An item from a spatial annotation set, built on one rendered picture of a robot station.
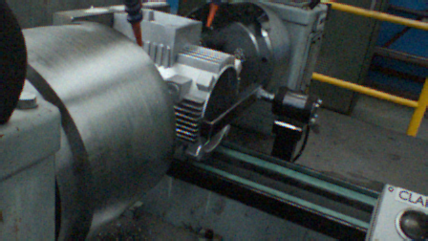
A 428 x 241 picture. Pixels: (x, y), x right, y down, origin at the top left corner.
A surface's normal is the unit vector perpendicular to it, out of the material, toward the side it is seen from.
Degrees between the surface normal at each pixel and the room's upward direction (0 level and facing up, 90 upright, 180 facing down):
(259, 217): 90
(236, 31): 90
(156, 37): 90
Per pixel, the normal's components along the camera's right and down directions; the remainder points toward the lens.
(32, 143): 0.90, 0.29
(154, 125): 0.90, -0.04
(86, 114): 0.80, -0.35
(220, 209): -0.40, 0.30
